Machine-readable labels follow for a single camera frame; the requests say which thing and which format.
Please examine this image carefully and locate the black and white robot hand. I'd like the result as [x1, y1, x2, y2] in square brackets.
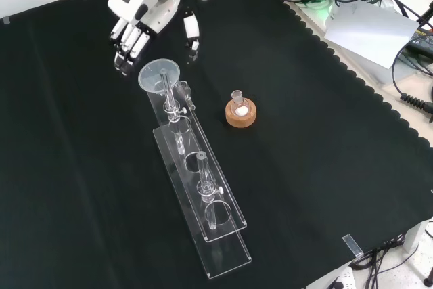
[107, 0, 201, 76]

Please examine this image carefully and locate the clear plastic funnel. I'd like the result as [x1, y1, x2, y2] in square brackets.
[137, 58, 181, 96]

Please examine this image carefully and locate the clear acrylic funnel stand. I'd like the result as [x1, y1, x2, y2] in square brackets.
[141, 68, 253, 280]

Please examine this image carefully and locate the round-bottom glass flask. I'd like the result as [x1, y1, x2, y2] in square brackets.
[231, 89, 250, 117]

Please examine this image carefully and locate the pale board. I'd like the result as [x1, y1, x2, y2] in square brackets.
[323, 0, 420, 70]

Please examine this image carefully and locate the black bench cloth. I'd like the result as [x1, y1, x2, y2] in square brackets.
[0, 0, 433, 289]

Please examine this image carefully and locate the black power adapter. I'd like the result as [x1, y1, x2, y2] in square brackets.
[407, 26, 433, 55]

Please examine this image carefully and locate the clear cloth clip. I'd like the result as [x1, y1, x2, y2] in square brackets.
[342, 234, 363, 258]

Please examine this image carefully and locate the white power strip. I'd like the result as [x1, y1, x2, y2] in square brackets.
[323, 266, 357, 289]

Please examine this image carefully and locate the white table leg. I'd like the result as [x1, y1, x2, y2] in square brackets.
[403, 217, 433, 253]

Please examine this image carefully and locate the cork ring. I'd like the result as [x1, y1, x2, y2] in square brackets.
[225, 97, 258, 129]

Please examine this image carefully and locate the black cable bundle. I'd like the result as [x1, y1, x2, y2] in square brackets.
[351, 233, 422, 289]

